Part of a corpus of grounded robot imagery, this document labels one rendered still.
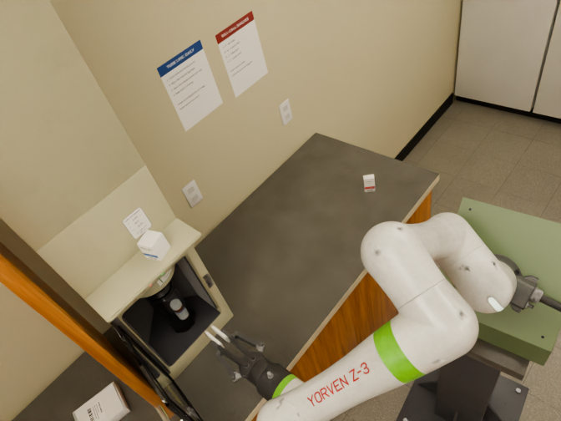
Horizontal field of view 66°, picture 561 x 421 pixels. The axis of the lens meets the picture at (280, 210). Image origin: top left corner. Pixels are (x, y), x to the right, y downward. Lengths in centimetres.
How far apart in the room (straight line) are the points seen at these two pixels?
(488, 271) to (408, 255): 41
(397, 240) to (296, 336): 83
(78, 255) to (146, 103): 68
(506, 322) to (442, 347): 66
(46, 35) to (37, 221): 39
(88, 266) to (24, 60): 50
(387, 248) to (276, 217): 115
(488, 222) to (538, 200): 187
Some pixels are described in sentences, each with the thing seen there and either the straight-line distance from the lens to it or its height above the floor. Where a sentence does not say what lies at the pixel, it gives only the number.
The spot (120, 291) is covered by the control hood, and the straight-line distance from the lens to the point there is 118.
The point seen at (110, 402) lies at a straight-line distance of 171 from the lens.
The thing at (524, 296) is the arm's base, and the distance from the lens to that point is 140.
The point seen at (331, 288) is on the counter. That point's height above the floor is 94.
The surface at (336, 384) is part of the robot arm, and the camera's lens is 93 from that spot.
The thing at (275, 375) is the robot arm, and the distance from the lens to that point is 117.
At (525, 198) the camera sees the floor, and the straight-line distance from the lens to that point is 330.
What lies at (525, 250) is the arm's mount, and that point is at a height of 121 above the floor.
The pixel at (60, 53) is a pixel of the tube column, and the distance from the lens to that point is 100.
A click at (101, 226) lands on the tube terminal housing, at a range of 115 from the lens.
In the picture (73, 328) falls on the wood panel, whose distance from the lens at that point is 114.
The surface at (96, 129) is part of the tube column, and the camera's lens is 105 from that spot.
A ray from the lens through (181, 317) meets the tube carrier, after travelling 158.
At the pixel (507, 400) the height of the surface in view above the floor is 1.
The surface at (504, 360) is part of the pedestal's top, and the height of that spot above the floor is 94.
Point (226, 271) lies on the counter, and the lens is 182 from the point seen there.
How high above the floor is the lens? 234
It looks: 45 degrees down
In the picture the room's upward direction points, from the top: 18 degrees counter-clockwise
